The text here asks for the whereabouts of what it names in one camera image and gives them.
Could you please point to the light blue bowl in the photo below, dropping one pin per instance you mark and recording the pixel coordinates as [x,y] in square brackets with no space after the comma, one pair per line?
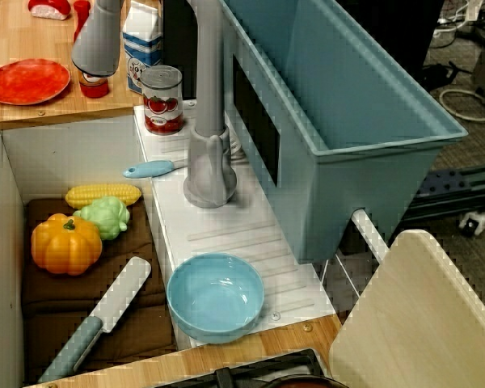
[214,299]

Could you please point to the white wooden toy kitchen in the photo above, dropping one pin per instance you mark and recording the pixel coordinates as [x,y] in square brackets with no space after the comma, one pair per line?
[246,242]

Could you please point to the grey toy faucet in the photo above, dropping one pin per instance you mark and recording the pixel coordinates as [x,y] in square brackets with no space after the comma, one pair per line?
[208,101]

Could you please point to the toy tomato can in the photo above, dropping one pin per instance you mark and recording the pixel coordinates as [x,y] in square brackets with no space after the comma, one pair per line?
[163,109]

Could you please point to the teal plastic bin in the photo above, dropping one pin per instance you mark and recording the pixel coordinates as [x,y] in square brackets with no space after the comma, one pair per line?
[347,121]

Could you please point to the green toy artichoke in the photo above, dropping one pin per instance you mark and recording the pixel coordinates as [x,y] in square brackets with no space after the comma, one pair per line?
[105,218]

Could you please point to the yellow toy corn cob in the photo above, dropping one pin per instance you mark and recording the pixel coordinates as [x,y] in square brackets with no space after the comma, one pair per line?
[101,195]

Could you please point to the brown folded cloth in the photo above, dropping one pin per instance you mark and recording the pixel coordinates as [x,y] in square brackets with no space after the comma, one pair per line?
[137,291]

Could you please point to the toy knife with grey blade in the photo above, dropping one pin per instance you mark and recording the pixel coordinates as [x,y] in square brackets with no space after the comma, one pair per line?
[117,295]

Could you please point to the black toy stove grate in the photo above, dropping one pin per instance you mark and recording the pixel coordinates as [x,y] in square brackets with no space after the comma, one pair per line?
[291,359]

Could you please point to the blue white toy milk carton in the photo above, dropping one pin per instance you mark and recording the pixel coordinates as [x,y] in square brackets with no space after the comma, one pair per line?
[143,48]

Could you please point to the red toy ketchup bottle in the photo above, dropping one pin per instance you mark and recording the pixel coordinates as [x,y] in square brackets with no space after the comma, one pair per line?
[93,85]

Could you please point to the orange toy pumpkin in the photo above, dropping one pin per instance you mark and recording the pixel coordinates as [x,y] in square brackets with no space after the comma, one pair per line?
[64,250]

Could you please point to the dark red toy pot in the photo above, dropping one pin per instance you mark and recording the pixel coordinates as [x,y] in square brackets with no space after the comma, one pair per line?
[307,382]

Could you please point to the pale wooden board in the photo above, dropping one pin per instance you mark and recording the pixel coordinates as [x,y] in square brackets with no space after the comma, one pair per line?
[420,315]

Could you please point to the red toy plate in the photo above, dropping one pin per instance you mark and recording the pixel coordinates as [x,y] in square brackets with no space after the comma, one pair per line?
[26,83]

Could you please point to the red white toy sushi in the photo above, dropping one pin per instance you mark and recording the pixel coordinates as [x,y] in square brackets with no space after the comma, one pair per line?
[48,9]

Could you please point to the black aluminium rail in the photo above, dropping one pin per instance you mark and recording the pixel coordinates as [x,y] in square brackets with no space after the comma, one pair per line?
[448,190]

